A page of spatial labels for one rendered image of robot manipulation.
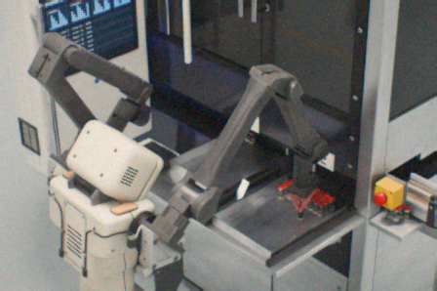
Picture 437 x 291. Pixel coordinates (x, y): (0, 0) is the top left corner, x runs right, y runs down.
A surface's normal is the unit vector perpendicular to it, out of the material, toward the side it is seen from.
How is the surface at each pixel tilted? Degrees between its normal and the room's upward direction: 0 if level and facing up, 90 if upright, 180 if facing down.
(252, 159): 0
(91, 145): 48
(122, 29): 90
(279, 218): 0
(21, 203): 0
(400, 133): 90
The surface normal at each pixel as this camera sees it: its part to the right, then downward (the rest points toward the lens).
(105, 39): 0.70, 0.36
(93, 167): -0.56, -0.32
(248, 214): -0.01, -0.86
